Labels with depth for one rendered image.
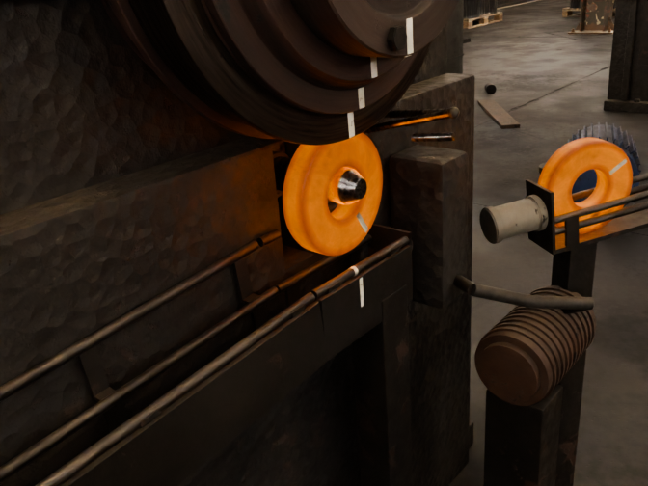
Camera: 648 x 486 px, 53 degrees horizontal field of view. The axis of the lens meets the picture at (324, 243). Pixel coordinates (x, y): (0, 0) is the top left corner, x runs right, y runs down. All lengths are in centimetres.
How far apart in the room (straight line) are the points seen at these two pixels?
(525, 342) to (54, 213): 68
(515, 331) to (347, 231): 36
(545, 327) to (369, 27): 60
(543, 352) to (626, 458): 68
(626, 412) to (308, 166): 127
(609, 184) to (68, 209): 83
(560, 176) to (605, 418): 84
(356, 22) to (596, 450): 127
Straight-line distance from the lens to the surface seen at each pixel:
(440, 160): 94
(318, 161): 73
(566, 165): 108
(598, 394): 185
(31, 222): 64
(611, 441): 171
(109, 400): 69
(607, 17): 953
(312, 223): 74
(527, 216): 106
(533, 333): 104
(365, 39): 63
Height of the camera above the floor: 106
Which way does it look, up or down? 23 degrees down
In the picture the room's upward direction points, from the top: 5 degrees counter-clockwise
